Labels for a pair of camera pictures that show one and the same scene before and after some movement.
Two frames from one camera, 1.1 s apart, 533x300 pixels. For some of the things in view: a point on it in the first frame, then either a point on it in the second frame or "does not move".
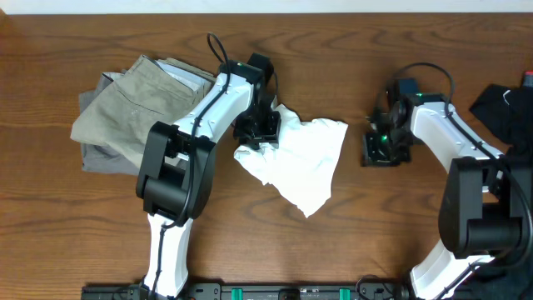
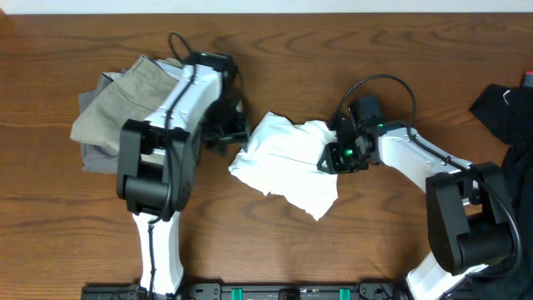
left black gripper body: (259, 127) -> (224, 127)
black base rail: (362, 292) does not move
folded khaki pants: (122, 121) does not move
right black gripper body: (391, 148) -> (349, 158)
